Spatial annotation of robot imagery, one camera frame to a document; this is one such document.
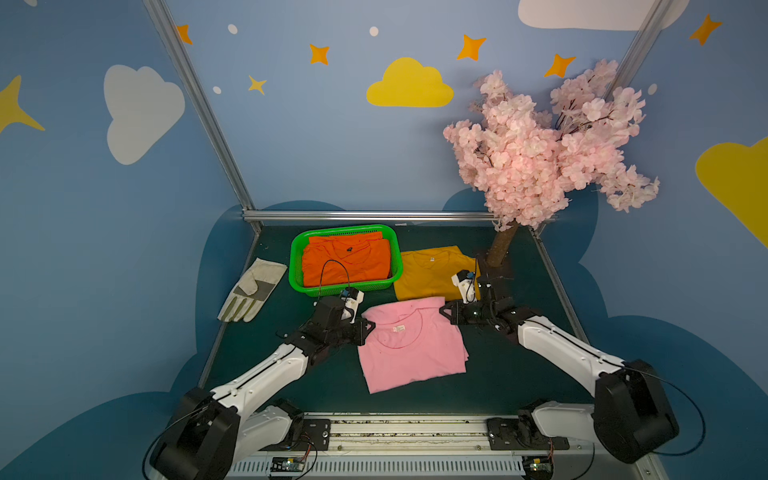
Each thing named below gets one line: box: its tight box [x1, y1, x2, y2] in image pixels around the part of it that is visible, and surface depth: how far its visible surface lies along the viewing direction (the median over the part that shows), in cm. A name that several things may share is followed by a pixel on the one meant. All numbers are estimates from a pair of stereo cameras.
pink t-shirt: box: [358, 297, 469, 394], surface depth 87 cm
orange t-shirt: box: [302, 231, 391, 287], surface depth 109 cm
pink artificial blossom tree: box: [443, 59, 660, 269], surface depth 69 cm
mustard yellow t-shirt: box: [394, 245, 481, 303], surface depth 109 cm
